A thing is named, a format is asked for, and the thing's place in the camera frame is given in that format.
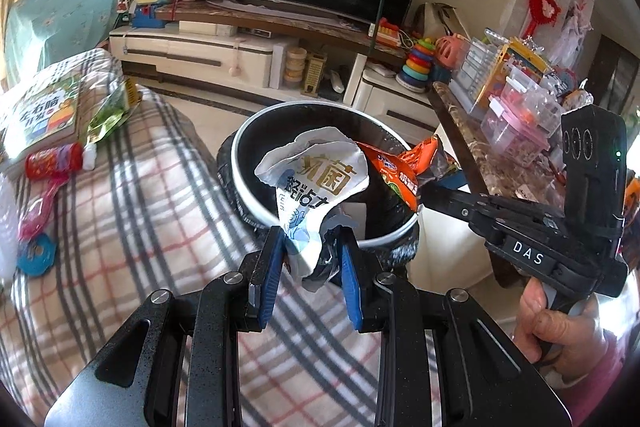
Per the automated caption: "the blue round package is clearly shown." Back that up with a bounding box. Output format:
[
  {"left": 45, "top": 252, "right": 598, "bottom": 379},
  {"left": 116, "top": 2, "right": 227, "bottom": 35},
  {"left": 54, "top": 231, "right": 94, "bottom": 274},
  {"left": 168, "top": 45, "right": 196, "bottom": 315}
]
[{"left": 17, "top": 233, "right": 56, "bottom": 277}]

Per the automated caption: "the orange snack wrapper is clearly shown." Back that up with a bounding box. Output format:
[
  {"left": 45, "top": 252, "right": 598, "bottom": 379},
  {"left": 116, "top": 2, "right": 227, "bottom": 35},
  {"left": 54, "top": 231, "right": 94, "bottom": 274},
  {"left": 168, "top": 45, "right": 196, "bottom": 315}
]
[{"left": 358, "top": 135, "right": 459, "bottom": 212}]

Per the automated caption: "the pink toy package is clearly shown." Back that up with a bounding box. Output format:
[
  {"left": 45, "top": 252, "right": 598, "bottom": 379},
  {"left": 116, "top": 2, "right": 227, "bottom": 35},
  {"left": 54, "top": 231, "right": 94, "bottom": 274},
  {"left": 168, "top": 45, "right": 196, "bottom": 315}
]
[{"left": 17, "top": 174, "right": 70, "bottom": 243}]

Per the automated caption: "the white yogurt pouch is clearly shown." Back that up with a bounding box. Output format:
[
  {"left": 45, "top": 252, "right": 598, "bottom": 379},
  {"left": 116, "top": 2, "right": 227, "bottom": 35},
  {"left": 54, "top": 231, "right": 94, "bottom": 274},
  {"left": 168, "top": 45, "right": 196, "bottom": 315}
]
[{"left": 254, "top": 127, "right": 369, "bottom": 291}]

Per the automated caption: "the white black trash bin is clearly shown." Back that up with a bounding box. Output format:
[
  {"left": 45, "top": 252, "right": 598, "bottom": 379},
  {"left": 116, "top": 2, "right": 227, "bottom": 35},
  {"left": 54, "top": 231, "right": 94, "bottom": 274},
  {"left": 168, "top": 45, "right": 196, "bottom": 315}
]
[{"left": 217, "top": 102, "right": 420, "bottom": 280}]

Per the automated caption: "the person's right hand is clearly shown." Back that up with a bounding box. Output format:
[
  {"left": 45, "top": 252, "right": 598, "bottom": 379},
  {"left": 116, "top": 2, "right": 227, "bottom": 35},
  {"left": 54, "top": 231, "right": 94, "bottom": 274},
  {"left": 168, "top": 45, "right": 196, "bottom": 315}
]
[{"left": 513, "top": 277, "right": 608, "bottom": 381}]

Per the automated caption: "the marble side counter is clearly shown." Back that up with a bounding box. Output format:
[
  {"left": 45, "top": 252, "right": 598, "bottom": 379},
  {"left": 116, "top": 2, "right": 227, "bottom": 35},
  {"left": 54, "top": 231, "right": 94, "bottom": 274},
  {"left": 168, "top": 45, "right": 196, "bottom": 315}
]
[{"left": 427, "top": 82, "right": 564, "bottom": 209}]

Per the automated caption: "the pink plastic storage box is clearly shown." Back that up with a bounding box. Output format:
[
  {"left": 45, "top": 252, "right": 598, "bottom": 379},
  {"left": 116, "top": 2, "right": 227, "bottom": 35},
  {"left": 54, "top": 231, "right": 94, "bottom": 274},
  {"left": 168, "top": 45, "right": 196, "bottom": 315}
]
[{"left": 480, "top": 68, "right": 564, "bottom": 167}]

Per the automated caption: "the plaid blanket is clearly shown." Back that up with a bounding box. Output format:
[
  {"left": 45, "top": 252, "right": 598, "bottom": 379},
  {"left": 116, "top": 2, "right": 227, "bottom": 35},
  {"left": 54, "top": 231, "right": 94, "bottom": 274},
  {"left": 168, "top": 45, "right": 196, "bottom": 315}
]
[{"left": 1, "top": 90, "right": 381, "bottom": 426}]

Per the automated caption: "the red small bottle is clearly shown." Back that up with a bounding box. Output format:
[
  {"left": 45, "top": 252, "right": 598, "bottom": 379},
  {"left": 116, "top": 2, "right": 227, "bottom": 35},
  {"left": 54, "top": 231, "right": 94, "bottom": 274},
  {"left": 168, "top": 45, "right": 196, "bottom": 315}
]
[{"left": 25, "top": 143, "right": 96, "bottom": 181}]

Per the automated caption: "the green snack wrapper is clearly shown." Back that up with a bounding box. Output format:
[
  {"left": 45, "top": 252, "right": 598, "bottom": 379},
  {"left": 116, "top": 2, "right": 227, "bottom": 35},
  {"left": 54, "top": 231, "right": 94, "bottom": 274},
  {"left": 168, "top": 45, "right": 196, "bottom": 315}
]
[{"left": 86, "top": 77, "right": 142, "bottom": 145}]

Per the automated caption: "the children's book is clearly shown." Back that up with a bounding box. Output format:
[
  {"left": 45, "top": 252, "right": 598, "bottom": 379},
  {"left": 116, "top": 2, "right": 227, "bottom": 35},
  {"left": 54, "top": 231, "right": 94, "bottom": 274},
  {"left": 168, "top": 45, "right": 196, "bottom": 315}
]
[{"left": 2, "top": 63, "right": 84, "bottom": 162}]

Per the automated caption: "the red toy phone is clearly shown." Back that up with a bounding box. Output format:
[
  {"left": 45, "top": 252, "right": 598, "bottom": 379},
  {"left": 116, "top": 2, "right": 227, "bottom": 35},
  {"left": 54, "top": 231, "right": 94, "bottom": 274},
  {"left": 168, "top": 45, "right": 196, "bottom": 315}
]
[{"left": 374, "top": 17, "right": 401, "bottom": 49}]

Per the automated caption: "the white tv cabinet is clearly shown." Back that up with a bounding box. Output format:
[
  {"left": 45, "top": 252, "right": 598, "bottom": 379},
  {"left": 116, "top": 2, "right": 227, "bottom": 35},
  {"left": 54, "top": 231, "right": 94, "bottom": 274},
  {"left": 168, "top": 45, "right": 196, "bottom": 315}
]
[{"left": 110, "top": 24, "right": 439, "bottom": 143}]

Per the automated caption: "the teal covered chair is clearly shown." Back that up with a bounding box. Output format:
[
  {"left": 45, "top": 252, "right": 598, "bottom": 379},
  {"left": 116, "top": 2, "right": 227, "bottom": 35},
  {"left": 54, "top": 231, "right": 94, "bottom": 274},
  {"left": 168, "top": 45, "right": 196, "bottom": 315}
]
[{"left": 4, "top": 0, "right": 117, "bottom": 87}]

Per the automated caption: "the rainbow stacking ring toy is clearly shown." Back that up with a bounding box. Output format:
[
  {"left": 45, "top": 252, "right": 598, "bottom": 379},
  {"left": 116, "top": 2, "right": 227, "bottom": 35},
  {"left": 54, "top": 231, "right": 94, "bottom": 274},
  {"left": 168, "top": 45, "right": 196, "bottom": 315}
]
[{"left": 395, "top": 39, "right": 436, "bottom": 93}]

